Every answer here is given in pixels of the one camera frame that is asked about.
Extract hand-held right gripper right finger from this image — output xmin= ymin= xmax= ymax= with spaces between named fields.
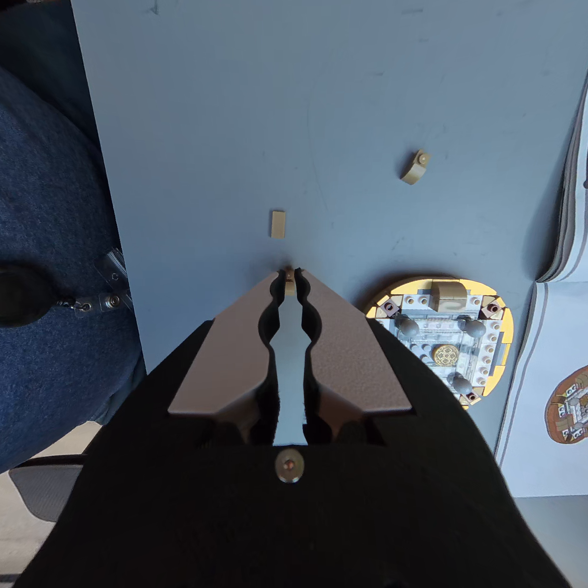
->
xmin=295 ymin=267 xmax=413 ymax=444

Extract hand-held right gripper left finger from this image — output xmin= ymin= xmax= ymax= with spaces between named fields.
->
xmin=168 ymin=269 xmax=282 ymax=444

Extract round lego base model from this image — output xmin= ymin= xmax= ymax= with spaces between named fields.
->
xmin=365 ymin=276 xmax=514 ymax=411

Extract lego instruction booklet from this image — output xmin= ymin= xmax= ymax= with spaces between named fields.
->
xmin=493 ymin=69 xmax=588 ymax=499

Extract tan curved lego brick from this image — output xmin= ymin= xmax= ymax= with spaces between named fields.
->
xmin=400 ymin=149 xmax=432 ymax=186

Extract clear badge holder clip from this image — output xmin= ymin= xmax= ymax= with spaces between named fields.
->
xmin=73 ymin=247 xmax=135 ymax=314

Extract black badge reel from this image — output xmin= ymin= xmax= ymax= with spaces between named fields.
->
xmin=0 ymin=262 xmax=76 ymax=328

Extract black office chair seat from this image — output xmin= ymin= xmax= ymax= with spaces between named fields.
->
xmin=8 ymin=454 xmax=89 ymax=523

